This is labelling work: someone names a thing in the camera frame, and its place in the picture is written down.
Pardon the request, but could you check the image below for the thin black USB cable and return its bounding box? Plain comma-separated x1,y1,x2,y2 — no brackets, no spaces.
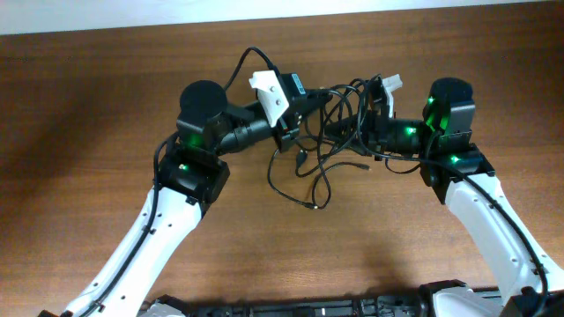
294,131,372,210

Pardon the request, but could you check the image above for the right camera black cable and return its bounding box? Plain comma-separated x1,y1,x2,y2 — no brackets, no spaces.
355,74,550,309

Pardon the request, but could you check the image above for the camera black cable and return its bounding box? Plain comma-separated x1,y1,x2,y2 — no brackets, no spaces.
74,46,283,317
355,74,550,309

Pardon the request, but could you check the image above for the left camera black cable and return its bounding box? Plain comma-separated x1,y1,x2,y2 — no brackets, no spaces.
74,46,283,317

